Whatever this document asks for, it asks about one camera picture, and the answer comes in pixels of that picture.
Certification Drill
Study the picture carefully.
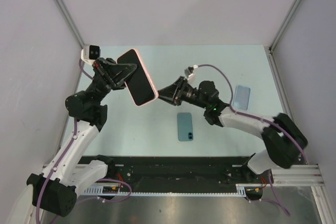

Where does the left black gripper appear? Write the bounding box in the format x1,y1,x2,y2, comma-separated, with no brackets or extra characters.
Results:
86,57,140,107

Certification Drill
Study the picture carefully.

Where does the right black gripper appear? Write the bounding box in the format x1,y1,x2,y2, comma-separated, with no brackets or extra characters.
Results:
155,77,208,110

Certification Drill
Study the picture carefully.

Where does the green phone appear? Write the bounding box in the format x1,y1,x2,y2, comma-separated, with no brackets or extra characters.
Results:
177,112,194,142

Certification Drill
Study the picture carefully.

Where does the light blue phone case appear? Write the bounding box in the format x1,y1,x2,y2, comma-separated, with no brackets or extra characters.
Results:
233,85,251,111

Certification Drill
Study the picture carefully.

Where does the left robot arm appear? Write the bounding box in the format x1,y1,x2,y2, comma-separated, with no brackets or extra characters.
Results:
27,57,137,223

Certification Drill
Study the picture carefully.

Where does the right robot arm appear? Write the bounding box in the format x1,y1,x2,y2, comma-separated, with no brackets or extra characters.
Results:
159,77,308,183

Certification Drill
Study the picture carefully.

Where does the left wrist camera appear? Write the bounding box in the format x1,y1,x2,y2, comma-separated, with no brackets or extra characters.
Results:
80,45,100,66

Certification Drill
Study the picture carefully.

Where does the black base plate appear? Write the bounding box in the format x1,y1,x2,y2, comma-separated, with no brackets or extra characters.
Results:
76,153,275,193

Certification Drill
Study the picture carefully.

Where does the grey slotted cable duct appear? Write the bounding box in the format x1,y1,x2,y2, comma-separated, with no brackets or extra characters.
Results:
83,184,263,196

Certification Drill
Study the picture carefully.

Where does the left aluminium frame post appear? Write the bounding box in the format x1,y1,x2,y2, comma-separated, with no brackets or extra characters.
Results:
39,0,89,56

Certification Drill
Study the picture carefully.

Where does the aluminium frame post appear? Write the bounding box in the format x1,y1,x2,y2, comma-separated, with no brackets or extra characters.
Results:
39,0,89,56
268,0,303,53

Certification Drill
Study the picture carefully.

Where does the aluminium cross rail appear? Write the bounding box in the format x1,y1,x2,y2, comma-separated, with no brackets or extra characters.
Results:
41,165,325,185

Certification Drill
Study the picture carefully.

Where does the right aluminium frame post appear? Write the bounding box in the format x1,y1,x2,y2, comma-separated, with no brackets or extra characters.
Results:
268,0,303,53

